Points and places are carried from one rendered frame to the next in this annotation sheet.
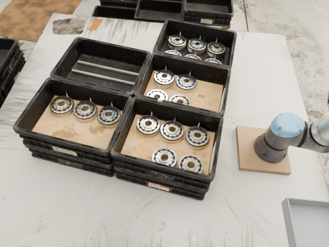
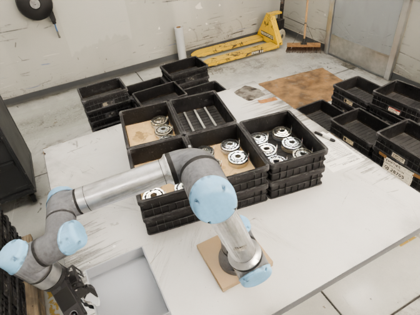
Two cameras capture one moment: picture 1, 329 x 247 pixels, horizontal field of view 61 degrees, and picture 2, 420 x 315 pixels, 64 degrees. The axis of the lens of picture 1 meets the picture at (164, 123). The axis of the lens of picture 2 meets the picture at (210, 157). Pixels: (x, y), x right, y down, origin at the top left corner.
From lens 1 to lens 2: 127 cm
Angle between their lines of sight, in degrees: 46
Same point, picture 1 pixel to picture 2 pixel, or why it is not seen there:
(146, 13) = (357, 125)
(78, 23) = (256, 94)
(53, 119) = (148, 126)
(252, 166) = (204, 253)
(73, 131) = (145, 137)
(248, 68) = (338, 204)
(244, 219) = not seen: hidden behind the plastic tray
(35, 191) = (107, 157)
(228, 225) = not seen: hidden behind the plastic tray
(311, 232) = (125, 283)
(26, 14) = (284, 89)
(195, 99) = (228, 173)
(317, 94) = not seen: outside the picture
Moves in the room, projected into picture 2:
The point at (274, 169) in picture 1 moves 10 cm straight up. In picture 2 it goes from (215, 272) to (213, 257)
